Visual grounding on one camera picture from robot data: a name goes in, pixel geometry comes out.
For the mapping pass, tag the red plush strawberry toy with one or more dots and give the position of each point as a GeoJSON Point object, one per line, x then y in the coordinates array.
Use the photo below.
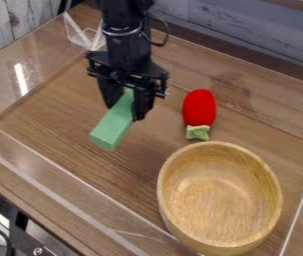
{"type": "Point", "coordinates": [199, 113]}

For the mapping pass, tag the brown wooden bowl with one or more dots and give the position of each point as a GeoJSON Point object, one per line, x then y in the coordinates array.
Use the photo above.
{"type": "Point", "coordinates": [219, 198]}

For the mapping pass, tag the black table frame bracket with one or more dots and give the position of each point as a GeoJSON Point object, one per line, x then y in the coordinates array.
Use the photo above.
{"type": "Point", "coordinates": [18, 243]}

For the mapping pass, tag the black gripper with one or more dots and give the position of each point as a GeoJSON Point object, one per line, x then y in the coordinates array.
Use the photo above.
{"type": "Point", "coordinates": [125, 66]}

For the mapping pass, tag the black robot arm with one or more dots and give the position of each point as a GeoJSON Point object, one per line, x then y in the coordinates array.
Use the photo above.
{"type": "Point", "coordinates": [125, 13]}

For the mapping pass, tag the clear acrylic tray wall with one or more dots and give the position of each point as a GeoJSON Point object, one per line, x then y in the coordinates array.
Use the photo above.
{"type": "Point", "coordinates": [96, 225]}

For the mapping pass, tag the green rectangular block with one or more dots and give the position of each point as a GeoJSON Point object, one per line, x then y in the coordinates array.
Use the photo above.
{"type": "Point", "coordinates": [115, 124]}

